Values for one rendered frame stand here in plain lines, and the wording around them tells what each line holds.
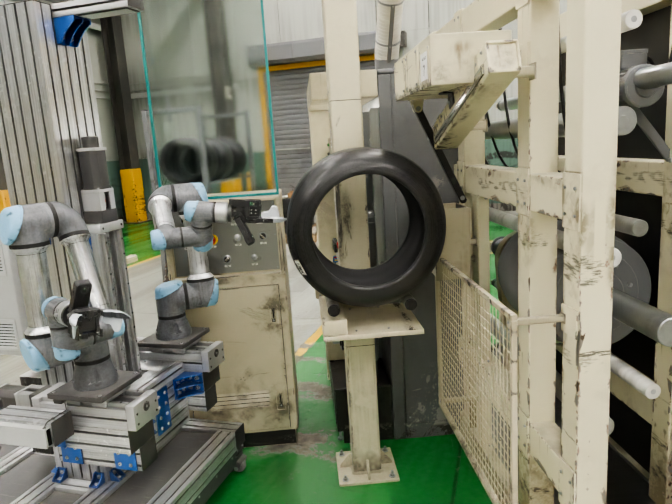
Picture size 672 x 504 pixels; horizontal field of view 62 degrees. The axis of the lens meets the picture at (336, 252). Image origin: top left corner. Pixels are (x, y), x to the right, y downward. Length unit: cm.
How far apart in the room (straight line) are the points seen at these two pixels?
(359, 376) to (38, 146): 156
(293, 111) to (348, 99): 971
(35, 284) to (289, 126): 1031
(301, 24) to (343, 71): 983
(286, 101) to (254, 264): 947
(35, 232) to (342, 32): 132
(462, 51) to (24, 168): 158
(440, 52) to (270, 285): 144
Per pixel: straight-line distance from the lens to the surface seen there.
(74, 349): 194
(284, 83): 1212
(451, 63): 177
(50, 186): 228
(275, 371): 286
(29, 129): 232
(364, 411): 261
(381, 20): 284
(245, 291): 274
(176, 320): 250
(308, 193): 194
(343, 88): 233
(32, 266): 200
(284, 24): 1228
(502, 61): 171
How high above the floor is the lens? 149
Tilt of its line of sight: 11 degrees down
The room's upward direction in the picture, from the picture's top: 4 degrees counter-clockwise
